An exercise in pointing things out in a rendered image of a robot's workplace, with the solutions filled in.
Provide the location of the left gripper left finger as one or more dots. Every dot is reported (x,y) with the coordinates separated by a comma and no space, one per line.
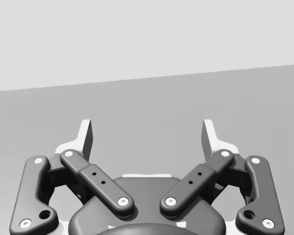
(98,181)

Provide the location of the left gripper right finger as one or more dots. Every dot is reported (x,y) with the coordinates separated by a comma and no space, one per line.
(197,180)

